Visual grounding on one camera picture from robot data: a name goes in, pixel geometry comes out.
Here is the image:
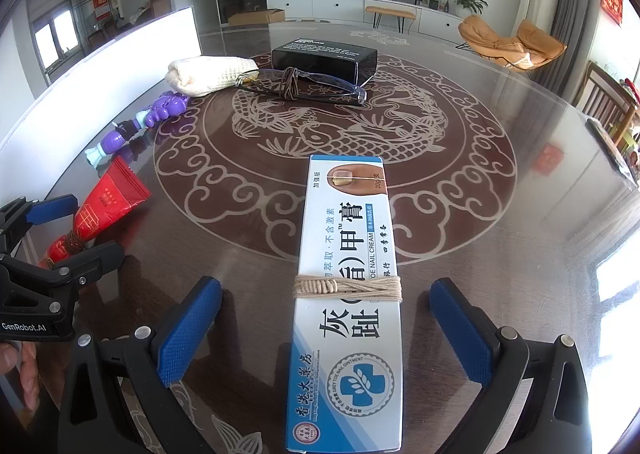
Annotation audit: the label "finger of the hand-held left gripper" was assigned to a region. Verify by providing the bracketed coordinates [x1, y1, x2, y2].
[30, 241, 125, 293]
[0, 194, 81, 255]

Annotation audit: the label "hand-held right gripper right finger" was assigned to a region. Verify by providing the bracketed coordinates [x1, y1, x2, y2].
[429, 278, 593, 454]

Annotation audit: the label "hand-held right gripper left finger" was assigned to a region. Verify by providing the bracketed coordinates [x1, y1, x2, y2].
[57, 276, 224, 454]

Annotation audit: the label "red tube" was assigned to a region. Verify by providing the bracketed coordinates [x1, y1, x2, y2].
[39, 156, 151, 269]

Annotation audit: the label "white blue ointment box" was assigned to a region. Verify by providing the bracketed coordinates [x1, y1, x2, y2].
[285, 154, 405, 452]

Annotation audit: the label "purple toy figure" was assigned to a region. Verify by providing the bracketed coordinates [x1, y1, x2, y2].
[85, 90, 189, 169]

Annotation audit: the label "white cardboard box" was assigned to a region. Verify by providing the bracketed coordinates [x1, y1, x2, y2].
[0, 6, 203, 199]

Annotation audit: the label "cream knit cloth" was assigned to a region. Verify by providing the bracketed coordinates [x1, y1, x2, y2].
[166, 56, 260, 98]

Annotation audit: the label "clear frame glasses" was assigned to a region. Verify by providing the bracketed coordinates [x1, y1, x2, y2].
[235, 66, 368, 107]

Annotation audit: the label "black rectangular box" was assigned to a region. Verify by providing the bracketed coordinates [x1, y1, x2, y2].
[271, 38, 378, 87]

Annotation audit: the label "dark patterned desktop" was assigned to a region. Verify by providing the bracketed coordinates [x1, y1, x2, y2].
[0, 21, 640, 454]

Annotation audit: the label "person's left hand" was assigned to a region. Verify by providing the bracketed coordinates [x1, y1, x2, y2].
[0, 340, 41, 413]

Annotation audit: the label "dark flat object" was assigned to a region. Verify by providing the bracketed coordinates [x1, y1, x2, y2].
[585, 118, 640, 182]

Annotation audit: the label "brown slatted wooden chair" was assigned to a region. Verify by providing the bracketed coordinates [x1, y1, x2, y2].
[575, 60, 640, 145]

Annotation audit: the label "brown cardboard box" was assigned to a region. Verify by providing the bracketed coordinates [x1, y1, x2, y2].
[228, 8, 286, 27]

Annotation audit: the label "orange lounge chair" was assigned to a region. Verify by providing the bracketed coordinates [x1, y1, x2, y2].
[458, 15, 568, 69]

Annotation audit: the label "orange bench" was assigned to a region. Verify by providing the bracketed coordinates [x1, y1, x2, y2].
[365, 6, 417, 37]

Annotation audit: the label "grey curtain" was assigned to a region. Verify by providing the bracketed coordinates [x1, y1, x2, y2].
[540, 0, 608, 104]

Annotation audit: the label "white television cabinet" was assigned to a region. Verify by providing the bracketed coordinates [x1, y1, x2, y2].
[265, 0, 466, 37]

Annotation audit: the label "red wall hanging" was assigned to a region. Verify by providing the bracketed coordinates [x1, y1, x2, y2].
[601, 0, 625, 27]

